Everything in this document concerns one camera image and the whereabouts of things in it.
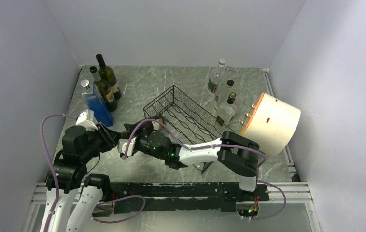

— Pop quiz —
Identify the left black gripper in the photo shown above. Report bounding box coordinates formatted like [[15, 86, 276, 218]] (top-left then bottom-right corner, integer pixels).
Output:
[[80, 121, 123, 161]]

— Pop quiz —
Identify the blue clear glass bottle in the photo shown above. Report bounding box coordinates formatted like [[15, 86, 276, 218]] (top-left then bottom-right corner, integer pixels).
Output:
[[80, 79, 113, 127]]

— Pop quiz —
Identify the black wire wine rack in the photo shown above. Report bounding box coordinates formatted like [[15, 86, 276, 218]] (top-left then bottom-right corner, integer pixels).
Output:
[[143, 85, 235, 175]]

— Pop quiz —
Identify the green bottle silver cap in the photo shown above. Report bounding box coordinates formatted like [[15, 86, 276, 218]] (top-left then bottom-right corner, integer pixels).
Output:
[[89, 66, 117, 112]]

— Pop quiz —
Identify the dark green black-capped bottle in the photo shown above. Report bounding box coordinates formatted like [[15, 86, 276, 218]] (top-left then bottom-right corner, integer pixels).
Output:
[[95, 54, 122, 101]]

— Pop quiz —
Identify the clear bottle white label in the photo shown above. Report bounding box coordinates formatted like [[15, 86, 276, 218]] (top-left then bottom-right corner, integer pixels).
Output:
[[213, 79, 234, 110]]

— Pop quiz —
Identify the clear bottle orange black label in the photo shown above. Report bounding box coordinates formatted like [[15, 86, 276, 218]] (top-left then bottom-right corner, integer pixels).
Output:
[[216, 92, 238, 126]]

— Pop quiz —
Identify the frosted clear slim bottle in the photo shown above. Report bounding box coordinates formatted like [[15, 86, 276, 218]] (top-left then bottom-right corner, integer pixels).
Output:
[[207, 58, 226, 94]]

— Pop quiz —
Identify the dark red gold-capped bottle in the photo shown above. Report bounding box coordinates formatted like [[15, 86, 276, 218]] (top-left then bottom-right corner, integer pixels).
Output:
[[152, 118, 165, 131]]

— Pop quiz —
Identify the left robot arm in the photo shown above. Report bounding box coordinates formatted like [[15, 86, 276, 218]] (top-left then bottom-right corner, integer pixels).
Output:
[[41, 123, 122, 232]]

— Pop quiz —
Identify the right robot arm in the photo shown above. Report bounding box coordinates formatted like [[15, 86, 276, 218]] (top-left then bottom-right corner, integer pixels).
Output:
[[117, 119, 265, 200]]

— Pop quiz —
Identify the beige cylindrical lamp shade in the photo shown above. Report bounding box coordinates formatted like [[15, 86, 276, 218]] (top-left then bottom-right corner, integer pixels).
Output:
[[239, 92, 301, 156]]

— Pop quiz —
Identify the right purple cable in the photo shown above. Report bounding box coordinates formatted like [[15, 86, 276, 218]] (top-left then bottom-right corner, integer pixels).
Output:
[[121, 119, 287, 221]]

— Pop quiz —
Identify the purple cable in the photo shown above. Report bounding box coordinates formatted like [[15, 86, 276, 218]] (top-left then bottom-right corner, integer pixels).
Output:
[[40, 114, 147, 232], [121, 119, 287, 221]]

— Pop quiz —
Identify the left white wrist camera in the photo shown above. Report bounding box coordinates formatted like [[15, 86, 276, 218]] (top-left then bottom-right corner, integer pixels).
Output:
[[75, 109, 98, 131]]

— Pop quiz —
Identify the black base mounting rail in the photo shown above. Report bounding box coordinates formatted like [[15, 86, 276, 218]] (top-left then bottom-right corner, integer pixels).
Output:
[[97, 182, 269, 213]]

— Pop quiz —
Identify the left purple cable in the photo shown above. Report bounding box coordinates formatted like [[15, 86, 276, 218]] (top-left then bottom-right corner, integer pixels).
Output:
[[40, 114, 147, 232]]

